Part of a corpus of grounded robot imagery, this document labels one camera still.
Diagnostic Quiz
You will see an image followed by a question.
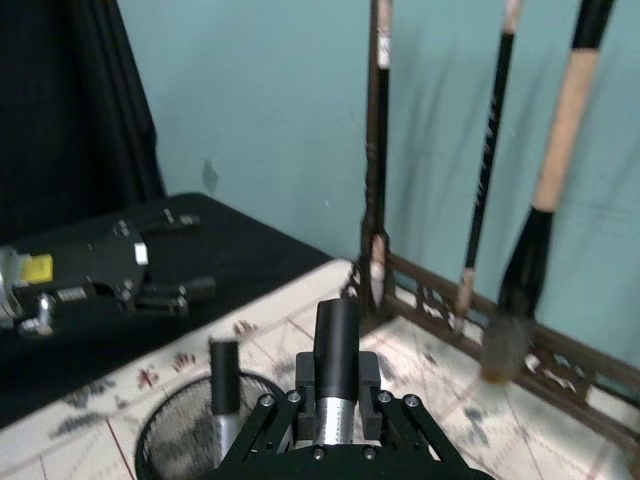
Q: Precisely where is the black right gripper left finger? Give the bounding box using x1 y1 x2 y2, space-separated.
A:
214 352 319 470

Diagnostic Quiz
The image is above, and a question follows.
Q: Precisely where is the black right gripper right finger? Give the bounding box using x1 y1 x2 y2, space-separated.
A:
355 352 462 463

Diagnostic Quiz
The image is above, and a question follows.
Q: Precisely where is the silver pen with black cap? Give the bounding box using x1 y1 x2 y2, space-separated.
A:
208 340 242 454
313 299 362 447

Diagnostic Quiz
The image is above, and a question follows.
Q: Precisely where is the black mesh pen holder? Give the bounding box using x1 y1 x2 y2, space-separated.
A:
134 367 301 480

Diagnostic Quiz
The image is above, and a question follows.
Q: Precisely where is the black brush with white tip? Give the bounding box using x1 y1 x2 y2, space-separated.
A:
370 0 395 309

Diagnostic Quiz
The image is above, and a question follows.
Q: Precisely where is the thin black calligraphy brush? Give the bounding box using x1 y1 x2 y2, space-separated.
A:
452 0 524 332

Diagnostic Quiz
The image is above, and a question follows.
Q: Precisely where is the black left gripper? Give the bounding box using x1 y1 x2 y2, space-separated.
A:
14 207 218 316

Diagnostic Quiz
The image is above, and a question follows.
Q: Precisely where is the large tan-handled calligraphy brush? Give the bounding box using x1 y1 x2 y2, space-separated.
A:
479 0 617 385

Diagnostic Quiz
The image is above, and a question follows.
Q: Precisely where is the black table cloth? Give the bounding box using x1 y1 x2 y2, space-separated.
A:
0 192 347 431

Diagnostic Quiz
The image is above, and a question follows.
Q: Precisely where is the dark wooden brush rack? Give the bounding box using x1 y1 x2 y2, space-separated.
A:
344 0 640 442

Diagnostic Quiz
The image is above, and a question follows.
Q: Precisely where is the white felt calligraphy mat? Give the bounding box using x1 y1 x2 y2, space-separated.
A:
0 257 640 480

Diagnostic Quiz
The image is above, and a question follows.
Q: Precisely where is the black hanging curtain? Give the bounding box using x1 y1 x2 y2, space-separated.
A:
0 0 167 242

